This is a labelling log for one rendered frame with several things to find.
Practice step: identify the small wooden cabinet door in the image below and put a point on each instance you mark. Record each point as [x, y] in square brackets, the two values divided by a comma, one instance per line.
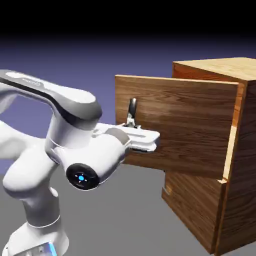
[196, 206]

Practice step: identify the large wooden cabinet door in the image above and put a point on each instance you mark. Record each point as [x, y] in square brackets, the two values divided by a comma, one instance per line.
[184, 124]

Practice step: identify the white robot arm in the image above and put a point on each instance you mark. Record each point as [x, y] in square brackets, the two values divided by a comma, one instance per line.
[70, 132]

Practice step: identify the wooden cabinet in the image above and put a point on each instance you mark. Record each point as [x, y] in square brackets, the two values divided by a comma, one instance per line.
[242, 152]

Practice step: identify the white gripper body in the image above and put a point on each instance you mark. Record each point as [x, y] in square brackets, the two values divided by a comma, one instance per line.
[144, 140]

